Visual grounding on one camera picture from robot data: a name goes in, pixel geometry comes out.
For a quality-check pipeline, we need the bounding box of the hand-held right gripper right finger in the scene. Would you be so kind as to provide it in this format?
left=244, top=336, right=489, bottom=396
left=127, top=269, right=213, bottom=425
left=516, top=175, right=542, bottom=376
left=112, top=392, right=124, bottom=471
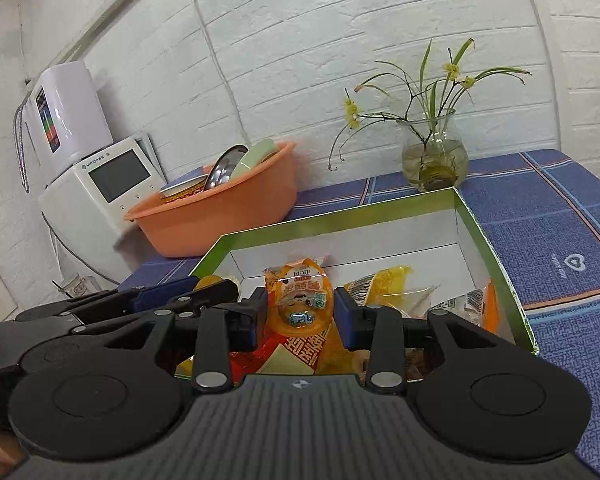
left=332, top=287, right=501, bottom=393

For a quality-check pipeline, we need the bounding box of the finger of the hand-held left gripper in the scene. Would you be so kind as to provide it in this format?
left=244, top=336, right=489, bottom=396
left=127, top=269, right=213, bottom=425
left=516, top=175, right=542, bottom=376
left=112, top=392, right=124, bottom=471
left=70, top=279, right=242, bottom=337
left=62, top=284, right=154, bottom=325

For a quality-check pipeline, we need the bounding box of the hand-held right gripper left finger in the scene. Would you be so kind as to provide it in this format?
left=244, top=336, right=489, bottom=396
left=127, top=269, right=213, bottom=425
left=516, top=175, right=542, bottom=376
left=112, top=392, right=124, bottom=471
left=102, top=289, right=271, bottom=393

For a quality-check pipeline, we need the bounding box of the orange jelly snack packet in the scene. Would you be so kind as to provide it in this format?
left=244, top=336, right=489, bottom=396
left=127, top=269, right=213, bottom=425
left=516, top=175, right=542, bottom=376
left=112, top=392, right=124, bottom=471
left=264, top=256, right=337, bottom=338

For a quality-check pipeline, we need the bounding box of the yellow crinkled snack packet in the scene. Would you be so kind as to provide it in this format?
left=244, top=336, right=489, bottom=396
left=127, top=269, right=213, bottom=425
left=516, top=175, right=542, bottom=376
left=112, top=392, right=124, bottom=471
left=342, top=265, right=413, bottom=308

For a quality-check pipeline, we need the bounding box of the green cardboard box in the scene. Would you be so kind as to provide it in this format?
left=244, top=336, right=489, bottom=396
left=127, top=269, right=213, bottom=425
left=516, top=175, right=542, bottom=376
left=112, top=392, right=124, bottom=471
left=172, top=186, right=538, bottom=378

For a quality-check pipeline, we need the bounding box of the clear packet of pale cake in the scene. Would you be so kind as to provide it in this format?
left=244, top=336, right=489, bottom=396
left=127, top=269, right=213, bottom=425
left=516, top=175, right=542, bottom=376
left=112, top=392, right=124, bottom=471
left=410, top=285, right=486, bottom=323

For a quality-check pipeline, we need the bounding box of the small glass jar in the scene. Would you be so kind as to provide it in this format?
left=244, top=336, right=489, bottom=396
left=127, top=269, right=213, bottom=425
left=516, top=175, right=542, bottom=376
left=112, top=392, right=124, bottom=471
left=60, top=272, right=93, bottom=301

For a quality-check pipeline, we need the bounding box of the orange plastic basin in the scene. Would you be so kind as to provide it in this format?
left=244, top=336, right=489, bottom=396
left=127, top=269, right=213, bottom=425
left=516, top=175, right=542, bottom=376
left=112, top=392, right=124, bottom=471
left=124, top=141, right=298, bottom=258

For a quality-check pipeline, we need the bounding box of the flat box in basin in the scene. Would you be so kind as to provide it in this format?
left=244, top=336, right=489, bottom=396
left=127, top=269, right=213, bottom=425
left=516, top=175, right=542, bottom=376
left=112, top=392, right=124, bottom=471
left=159, top=175, right=211, bottom=203

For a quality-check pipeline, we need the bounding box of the white appliance with screen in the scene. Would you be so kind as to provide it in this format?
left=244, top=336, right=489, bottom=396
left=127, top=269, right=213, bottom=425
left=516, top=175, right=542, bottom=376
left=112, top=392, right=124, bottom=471
left=37, top=132, right=168, bottom=286

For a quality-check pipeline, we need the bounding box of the steel pot lid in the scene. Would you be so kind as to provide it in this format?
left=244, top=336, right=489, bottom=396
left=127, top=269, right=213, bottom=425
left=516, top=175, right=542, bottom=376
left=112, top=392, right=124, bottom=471
left=202, top=145, right=251, bottom=192

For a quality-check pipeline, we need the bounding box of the pale green plate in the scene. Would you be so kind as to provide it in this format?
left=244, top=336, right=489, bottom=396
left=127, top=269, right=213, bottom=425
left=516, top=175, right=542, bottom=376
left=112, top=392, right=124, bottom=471
left=230, top=139, right=281, bottom=181

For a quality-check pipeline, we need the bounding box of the glass vase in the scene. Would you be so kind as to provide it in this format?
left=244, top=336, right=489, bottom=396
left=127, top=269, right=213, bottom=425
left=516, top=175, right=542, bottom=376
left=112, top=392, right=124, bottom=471
left=401, top=109, right=469, bottom=193

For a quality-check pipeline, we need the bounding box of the white water purifier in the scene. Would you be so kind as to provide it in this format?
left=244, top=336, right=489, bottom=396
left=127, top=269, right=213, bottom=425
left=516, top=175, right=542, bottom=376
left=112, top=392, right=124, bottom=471
left=27, top=61, right=115, bottom=183

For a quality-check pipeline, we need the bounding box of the blue checked tablecloth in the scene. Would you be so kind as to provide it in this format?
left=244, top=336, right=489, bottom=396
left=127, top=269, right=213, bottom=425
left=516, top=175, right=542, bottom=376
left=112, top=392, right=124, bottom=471
left=115, top=149, right=600, bottom=478

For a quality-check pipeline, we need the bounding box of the yellow-flowered plant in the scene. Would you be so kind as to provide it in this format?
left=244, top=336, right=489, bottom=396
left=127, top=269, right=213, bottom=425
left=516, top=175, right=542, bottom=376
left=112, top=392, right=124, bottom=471
left=327, top=37, right=533, bottom=171

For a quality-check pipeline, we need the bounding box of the metal hose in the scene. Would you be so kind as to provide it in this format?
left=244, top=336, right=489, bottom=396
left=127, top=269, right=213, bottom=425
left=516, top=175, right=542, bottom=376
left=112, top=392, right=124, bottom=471
left=12, top=95, right=33, bottom=196

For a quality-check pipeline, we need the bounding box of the white wall cable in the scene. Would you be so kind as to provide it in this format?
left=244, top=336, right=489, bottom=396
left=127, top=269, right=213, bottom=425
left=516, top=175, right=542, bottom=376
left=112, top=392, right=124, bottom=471
left=179, top=0, right=255, bottom=145

